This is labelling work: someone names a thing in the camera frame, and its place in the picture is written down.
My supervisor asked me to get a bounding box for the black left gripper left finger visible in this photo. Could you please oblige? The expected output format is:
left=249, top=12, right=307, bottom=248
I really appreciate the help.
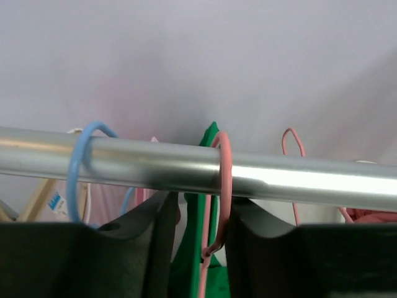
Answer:
left=1, top=191, right=178, bottom=297

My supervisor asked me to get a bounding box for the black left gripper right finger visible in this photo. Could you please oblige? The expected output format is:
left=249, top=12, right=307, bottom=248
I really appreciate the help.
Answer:
left=225, top=198, right=396, bottom=298

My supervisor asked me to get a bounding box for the pink wire hanger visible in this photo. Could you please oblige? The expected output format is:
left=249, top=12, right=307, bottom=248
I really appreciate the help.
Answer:
left=281, top=127, right=356, bottom=227
left=198, top=131, right=233, bottom=297

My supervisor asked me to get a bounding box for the dusty red t-shirt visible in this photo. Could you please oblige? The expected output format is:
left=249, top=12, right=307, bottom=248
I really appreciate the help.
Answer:
left=347, top=208, right=397, bottom=224

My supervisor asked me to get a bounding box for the green t-shirt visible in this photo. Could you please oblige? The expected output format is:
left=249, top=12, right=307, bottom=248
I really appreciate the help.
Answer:
left=169, top=121, right=232, bottom=298

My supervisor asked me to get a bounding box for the light pink t-shirt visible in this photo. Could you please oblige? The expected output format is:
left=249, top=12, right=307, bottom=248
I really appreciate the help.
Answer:
left=55, top=136, right=159, bottom=229

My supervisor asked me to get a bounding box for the wooden hanger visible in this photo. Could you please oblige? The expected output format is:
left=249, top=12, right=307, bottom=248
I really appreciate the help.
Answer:
left=0, top=178, right=87, bottom=223

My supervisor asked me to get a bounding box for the white t-shirt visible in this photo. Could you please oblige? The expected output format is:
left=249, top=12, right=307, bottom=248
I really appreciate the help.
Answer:
left=67, top=128, right=83, bottom=135

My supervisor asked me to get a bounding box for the white perforated plastic basket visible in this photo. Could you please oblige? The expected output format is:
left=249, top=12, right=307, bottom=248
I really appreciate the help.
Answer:
left=251, top=198, right=345, bottom=225

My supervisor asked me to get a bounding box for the silver clothes rack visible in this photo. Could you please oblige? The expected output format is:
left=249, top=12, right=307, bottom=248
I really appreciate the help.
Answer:
left=1, top=127, right=396, bottom=210

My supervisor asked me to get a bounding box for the blue wire hanger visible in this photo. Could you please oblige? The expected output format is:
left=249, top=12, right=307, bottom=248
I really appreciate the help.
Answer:
left=66, top=121, right=137, bottom=226

